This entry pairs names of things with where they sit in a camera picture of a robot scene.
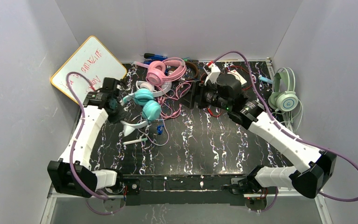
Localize blue black tool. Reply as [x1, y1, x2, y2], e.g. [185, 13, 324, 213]
[142, 53, 168, 61]

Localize pink headphones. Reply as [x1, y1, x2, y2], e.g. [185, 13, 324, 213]
[134, 57, 186, 98]

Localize teal white cat-ear headphones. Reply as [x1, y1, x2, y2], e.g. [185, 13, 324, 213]
[120, 88, 161, 137]

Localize white red small box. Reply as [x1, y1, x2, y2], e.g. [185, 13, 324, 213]
[228, 70, 247, 88]

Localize white green marker pen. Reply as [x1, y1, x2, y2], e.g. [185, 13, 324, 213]
[122, 138, 148, 145]

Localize light blue pen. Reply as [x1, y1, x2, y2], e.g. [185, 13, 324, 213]
[259, 76, 273, 84]

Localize white board yellow frame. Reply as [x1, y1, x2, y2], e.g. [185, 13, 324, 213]
[50, 35, 127, 101]

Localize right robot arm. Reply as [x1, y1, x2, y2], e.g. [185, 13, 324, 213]
[179, 75, 337, 198]

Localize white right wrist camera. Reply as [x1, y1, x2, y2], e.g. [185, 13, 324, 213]
[203, 61, 220, 86]

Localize mint green headphones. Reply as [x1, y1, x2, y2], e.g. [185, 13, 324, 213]
[268, 67, 303, 133]

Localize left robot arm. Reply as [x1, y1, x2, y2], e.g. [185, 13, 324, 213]
[47, 77, 123, 198]

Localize black table front rail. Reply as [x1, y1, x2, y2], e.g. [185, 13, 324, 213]
[94, 175, 268, 207]

